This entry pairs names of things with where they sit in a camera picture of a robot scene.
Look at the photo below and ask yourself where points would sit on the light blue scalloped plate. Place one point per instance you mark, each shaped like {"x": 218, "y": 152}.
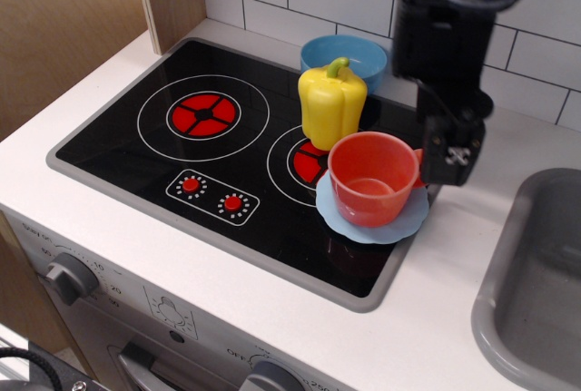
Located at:
{"x": 406, "y": 224}

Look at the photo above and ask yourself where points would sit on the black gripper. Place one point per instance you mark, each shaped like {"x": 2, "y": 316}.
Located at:
{"x": 441, "y": 46}

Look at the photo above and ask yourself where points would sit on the black toy stove top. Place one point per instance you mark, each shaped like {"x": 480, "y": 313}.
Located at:
{"x": 208, "y": 140}

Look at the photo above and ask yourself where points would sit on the yellow toy bell pepper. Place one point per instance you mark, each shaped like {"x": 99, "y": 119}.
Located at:
{"x": 332, "y": 98}

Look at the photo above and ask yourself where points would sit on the grey oven door handle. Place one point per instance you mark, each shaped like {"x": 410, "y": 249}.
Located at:
{"x": 136, "y": 363}

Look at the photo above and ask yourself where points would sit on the grey right oven knob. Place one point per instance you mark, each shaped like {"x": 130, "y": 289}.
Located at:
{"x": 267, "y": 376}

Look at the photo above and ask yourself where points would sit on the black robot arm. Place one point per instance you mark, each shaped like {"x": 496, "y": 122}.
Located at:
{"x": 441, "y": 46}

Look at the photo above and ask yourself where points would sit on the grey toy sink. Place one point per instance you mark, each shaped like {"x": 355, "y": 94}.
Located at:
{"x": 526, "y": 317}

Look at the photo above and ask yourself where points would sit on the grey left timer knob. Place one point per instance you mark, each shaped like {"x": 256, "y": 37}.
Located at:
{"x": 70, "y": 278}

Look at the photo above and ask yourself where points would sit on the wooden side panel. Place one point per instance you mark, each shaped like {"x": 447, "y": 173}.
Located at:
{"x": 48, "y": 46}

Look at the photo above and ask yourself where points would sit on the blue plastic bowl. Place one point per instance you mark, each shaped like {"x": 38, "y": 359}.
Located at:
{"x": 368, "y": 60}

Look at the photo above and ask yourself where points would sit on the red plastic cup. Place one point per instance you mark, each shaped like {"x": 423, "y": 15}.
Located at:
{"x": 372, "y": 175}

